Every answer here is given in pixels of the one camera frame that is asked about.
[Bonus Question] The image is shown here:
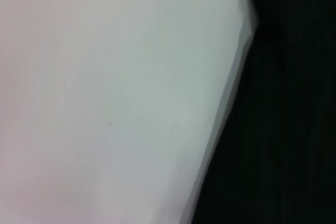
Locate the black shirt with FREE print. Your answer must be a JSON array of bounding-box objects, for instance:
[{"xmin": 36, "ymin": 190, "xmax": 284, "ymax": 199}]
[{"xmin": 190, "ymin": 0, "xmax": 336, "ymax": 224}]

